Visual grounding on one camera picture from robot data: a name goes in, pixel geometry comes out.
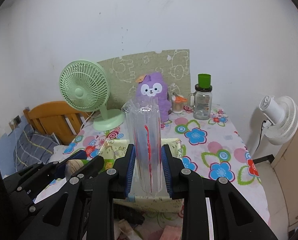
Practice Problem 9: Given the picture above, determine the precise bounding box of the green patterned cardboard sheet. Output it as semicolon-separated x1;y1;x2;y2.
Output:
99;49;191;109

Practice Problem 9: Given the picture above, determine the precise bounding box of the clear plastic tube pack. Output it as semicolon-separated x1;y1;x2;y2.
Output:
122;96;162;196

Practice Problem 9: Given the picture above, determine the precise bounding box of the small cup with scissors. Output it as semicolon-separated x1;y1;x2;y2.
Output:
171;92;187;114

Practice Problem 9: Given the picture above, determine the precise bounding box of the glass jar green lid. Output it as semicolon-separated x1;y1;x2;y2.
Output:
188;74;212;120

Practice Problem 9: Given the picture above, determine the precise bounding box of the grey plaid pillow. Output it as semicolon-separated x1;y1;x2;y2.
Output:
13;124;61;172

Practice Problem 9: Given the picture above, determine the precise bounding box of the beige roll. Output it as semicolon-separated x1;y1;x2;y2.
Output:
64;159;84;181

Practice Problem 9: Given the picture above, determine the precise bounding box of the black plastic bag bundle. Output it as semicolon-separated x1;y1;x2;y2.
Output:
113;209;145;225

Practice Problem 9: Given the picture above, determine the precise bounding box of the cartoon paper storage box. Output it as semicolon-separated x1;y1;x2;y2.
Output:
99;139;183;213

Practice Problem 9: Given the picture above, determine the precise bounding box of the wall power outlet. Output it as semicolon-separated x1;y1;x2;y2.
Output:
13;116;22;126

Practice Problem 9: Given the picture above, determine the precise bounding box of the white towel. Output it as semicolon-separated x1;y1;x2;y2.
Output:
114;219;141;240

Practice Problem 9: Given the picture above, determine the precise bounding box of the pink cloth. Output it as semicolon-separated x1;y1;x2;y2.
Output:
160;225;182;240

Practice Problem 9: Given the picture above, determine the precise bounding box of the floral tablecloth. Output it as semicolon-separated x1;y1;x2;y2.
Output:
50;106;270;239

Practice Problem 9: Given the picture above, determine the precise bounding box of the green desk fan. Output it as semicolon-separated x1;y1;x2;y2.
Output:
59;60;125;131

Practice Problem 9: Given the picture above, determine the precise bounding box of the purple plush toy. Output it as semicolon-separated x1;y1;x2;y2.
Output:
136;72;172;122

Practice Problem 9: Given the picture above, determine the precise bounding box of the white standing fan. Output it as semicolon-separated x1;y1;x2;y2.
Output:
258;95;298;145

